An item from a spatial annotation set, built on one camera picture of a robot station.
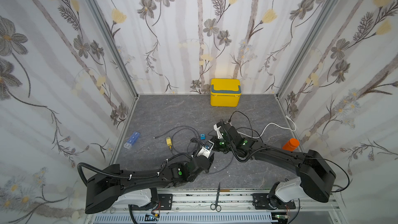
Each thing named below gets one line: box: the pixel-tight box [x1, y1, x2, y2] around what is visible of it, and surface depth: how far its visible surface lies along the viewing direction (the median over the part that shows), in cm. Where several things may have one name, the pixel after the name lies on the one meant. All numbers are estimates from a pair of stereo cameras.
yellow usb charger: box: [165, 136, 173, 150], surface depth 94 cm
